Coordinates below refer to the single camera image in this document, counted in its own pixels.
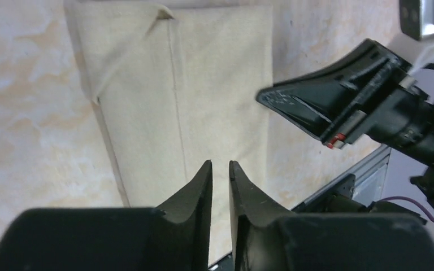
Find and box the aluminium frame rail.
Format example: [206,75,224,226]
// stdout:
[302,146,434,240]

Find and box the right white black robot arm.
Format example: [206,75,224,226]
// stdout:
[256,1,434,208]

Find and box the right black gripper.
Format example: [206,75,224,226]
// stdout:
[255,39,434,166]

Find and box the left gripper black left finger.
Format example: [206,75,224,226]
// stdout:
[0,161,212,270]

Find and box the beige cloth napkin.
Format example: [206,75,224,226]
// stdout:
[70,1,272,263]

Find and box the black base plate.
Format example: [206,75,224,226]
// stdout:
[292,173,427,224]

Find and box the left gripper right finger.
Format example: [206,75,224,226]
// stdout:
[229,161,434,270]

